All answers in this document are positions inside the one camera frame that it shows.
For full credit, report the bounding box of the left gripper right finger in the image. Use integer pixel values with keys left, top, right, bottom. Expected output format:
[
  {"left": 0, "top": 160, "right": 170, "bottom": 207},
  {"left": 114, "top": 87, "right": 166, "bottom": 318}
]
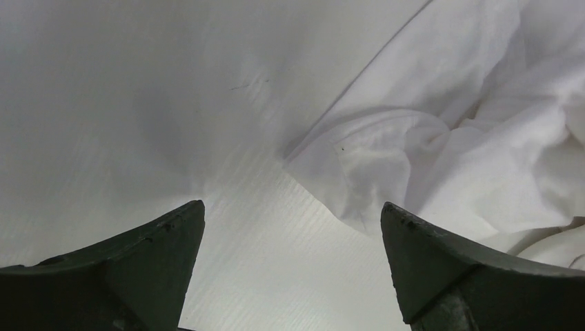
[{"left": 381, "top": 202, "right": 584, "bottom": 330}]

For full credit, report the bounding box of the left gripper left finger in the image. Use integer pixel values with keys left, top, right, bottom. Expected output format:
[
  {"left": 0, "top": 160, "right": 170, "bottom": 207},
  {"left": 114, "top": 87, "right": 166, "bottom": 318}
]
[{"left": 1, "top": 201, "right": 205, "bottom": 330}]

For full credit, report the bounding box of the white t-shirt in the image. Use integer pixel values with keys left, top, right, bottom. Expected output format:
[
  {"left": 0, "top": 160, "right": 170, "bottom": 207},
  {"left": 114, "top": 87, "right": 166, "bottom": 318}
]
[{"left": 284, "top": 1, "right": 584, "bottom": 270}]

